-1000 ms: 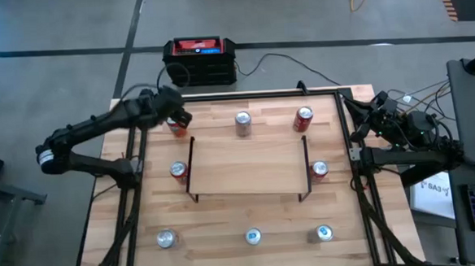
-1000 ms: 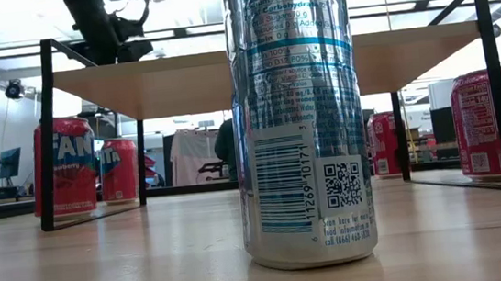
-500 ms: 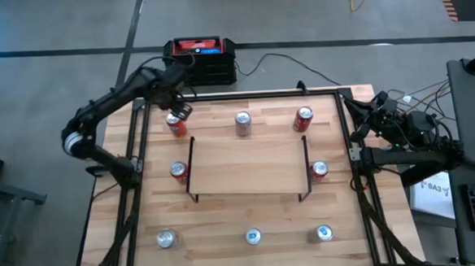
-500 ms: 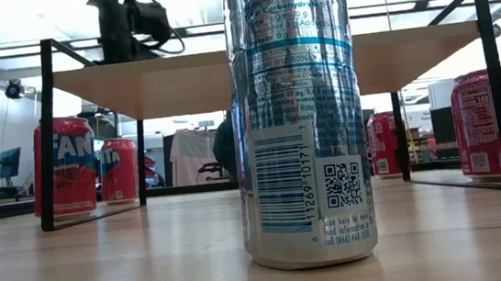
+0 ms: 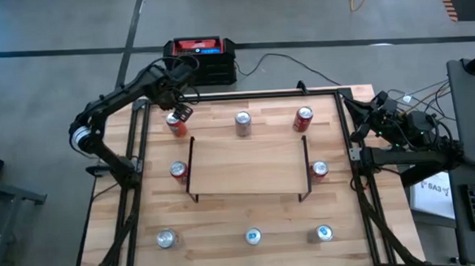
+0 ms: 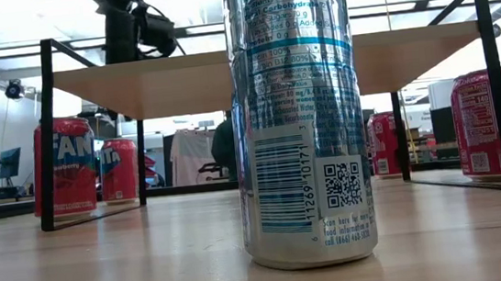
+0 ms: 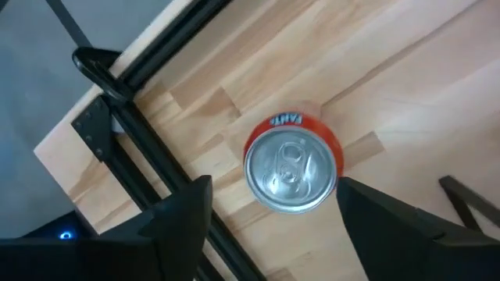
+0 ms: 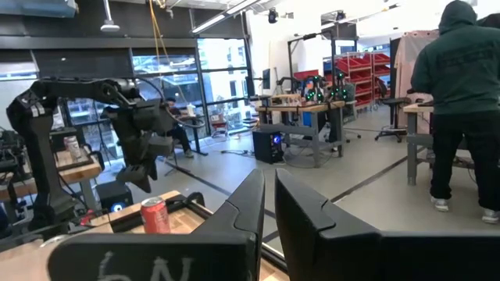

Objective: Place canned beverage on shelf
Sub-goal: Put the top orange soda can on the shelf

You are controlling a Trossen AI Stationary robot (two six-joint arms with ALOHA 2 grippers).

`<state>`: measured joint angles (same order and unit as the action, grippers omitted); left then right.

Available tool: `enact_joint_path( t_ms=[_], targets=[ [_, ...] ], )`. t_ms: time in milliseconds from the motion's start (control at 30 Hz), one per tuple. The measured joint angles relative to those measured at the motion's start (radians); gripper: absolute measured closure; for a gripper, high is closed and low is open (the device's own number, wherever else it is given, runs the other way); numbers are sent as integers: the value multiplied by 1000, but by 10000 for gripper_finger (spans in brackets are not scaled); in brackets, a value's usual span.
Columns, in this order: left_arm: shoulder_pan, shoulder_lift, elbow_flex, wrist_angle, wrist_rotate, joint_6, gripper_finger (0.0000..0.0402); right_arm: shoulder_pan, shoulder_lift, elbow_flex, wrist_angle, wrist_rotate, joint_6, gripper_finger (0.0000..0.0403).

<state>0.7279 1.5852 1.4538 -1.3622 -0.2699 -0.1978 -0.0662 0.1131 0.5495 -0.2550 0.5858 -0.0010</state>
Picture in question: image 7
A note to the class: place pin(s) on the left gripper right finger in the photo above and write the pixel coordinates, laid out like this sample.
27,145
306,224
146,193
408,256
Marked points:
383,234

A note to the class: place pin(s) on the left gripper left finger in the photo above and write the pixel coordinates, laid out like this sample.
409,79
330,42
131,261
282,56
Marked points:
183,226

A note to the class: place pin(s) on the red-orange Fanta can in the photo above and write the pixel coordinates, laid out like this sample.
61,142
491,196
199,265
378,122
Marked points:
291,168

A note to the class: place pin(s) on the black computer with blue light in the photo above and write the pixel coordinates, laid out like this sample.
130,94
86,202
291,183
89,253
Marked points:
58,230

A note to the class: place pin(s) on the black metal table frame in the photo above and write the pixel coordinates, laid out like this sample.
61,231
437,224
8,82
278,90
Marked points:
158,156

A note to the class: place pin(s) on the black frame clamp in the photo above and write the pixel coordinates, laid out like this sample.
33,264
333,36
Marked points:
97,68

